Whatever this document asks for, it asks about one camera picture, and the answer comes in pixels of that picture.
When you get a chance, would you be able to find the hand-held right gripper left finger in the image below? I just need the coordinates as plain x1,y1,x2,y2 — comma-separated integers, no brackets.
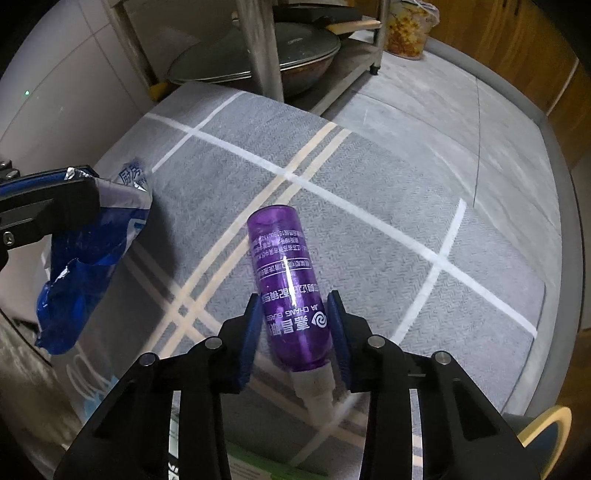
53,293,262,480

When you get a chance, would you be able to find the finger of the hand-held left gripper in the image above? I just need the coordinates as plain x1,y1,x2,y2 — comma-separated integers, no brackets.
0,165,93,188
0,178,101,252

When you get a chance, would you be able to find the black pan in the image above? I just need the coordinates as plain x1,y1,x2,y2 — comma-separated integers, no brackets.
272,4,365,27

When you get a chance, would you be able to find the floral printed bag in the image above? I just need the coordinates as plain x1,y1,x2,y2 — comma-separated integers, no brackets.
385,0,439,60

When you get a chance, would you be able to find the purple spray bottle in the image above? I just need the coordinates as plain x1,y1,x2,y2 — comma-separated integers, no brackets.
247,205,335,423

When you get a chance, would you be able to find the blue silver wet wipes packet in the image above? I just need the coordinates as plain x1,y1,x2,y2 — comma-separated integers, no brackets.
34,159,153,356

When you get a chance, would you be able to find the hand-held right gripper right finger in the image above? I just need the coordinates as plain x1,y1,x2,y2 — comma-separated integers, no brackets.
327,291,541,480

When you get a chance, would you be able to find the metal kitchen rack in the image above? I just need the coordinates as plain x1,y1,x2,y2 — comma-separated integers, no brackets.
106,0,393,116

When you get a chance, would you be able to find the metal wok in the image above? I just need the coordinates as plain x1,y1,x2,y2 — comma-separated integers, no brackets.
277,60,343,100

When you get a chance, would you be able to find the wooden cabinet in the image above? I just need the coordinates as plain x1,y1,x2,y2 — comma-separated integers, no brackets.
429,0,591,167

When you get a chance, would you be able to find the grey checked mat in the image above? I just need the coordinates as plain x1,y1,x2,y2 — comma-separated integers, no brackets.
39,83,548,467

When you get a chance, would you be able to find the wooden board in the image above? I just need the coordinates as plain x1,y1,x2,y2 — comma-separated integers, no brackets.
330,17,382,35

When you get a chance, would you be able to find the dark pot with lid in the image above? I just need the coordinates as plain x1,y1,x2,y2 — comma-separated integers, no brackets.
167,33,341,88

